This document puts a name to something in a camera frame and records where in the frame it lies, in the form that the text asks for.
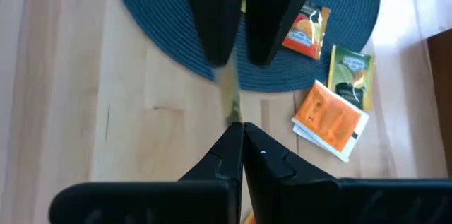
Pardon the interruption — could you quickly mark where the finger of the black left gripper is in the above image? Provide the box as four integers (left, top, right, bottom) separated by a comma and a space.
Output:
180, 0, 248, 68
245, 0, 321, 66

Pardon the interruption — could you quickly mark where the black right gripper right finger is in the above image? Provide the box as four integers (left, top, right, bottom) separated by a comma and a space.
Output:
243, 122, 336, 224

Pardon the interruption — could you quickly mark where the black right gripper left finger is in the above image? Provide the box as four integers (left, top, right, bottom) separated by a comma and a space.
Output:
179, 122, 244, 224

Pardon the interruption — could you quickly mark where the green yellow tea packet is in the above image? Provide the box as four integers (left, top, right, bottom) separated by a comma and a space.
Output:
327, 44, 376, 112
218, 59, 244, 126

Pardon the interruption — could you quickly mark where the orange white tea packet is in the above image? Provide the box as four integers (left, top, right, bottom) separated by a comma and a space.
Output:
291, 79, 370, 154

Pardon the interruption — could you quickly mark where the orange red fruit tea packet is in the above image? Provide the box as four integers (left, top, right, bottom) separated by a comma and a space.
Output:
282, 2, 332, 61

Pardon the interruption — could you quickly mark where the wooden tea organizer box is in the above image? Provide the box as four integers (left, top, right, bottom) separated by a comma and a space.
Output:
426, 28, 452, 179

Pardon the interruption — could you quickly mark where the round dark woven placemat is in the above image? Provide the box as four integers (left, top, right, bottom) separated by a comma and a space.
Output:
111, 0, 381, 93

